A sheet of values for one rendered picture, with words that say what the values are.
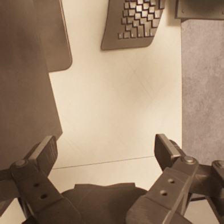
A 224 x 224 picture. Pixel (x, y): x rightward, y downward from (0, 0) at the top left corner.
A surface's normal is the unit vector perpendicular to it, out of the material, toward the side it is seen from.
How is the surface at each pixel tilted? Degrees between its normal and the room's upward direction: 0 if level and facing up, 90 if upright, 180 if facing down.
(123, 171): 0
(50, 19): 0
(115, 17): 5
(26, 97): 86
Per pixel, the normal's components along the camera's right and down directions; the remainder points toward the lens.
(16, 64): 0.99, -0.11
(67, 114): 0.03, 0.30
